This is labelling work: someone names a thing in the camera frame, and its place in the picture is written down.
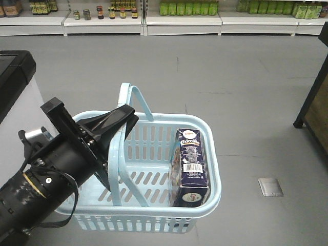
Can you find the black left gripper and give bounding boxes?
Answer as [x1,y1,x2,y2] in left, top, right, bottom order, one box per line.
[18,97,139,192]

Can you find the light blue plastic shopping basket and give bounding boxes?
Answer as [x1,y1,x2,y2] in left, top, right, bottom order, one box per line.
[55,82,222,234]

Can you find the dark blue chocolate cookie box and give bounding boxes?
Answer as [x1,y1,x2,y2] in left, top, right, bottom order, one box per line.
[169,128,209,208]

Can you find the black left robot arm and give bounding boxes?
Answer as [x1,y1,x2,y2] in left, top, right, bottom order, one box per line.
[1,98,138,245]

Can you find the near white chest freezer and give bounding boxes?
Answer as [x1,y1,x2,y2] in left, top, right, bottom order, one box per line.
[0,50,60,154]

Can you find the sauce jars on shelf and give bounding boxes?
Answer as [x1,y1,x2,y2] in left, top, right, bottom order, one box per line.
[83,6,139,21]

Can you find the white shelf base row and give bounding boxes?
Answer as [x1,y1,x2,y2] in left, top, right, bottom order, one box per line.
[1,11,327,36]

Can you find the small far floor socket plate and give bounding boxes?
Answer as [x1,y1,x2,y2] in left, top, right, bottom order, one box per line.
[258,178,284,197]

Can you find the wooden black-framed display stand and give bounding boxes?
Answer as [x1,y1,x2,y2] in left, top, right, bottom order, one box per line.
[293,22,328,152]

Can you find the green bottles on shelf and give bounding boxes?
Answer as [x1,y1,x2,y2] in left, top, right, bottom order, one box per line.
[159,1,327,19]

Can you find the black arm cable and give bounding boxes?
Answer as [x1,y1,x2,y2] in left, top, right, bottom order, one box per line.
[20,153,79,229]

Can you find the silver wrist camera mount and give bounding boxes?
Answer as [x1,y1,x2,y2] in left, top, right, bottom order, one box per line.
[25,127,53,142]

